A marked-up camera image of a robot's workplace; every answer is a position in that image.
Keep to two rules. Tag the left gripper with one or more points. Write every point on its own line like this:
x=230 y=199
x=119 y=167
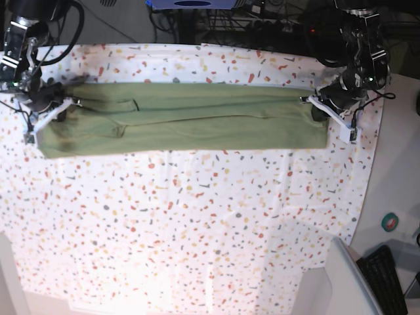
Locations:
x=340 y=95

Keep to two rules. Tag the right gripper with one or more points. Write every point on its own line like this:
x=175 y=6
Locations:
x=42 y=99

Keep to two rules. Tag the green t-shirt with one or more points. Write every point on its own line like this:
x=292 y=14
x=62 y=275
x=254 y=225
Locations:
x=122 y=118

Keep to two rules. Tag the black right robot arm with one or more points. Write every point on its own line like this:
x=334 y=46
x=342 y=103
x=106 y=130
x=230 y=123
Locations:
x=27 y=43

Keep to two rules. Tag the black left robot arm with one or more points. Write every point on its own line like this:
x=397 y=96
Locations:
x=346 y=34

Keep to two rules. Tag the blue white box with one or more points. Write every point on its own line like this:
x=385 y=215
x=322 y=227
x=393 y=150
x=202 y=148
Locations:
x=195 y=4

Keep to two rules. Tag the green tape roll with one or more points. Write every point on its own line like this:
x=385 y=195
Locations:
x=389 y=222

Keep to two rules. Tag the terrazzo patterned tablecloth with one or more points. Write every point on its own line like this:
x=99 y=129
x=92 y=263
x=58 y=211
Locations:
x=196 y=232

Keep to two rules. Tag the black keyboard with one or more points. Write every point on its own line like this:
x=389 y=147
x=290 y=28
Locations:
x=379 y=270

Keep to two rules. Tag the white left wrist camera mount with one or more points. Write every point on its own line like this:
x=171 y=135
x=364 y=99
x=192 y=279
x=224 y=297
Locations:
x=348 y=131

